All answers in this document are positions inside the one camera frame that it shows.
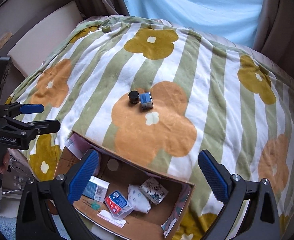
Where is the white blue medicine box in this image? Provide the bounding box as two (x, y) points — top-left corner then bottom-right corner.
(82, 176), (110, 203)

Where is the beige round tin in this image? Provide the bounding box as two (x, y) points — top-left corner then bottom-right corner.
(107, 159), (119, 171)

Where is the clear case red blue card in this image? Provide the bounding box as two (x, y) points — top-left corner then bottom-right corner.
(104, 190), (134, 220)

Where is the black round jar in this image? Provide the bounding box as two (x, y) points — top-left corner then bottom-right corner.
(128, 90), (140, 105)

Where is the small dark blue box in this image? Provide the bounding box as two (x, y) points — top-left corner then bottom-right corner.
(139, 92), (154, 111)

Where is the white patterned cloth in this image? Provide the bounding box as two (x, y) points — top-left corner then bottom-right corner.
(127, 184), (151, 214)

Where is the floral black white packet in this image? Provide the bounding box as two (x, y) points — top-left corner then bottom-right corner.
(139, 177), (168, 205)

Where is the beige headboard panel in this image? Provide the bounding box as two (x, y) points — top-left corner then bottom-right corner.
(0, 0), (82, 76)

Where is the open cardboard box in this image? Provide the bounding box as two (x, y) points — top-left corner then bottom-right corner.
(55, 132), (195, 239)

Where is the floral striped blanket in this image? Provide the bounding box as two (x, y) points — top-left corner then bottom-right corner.
(8, 16), (294, 239)

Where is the brown right curtain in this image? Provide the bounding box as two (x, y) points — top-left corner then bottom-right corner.
(253, 0), (294, 78)

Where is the light blue sheet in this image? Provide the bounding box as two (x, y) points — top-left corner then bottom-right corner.
(123, 0), (263, 47)

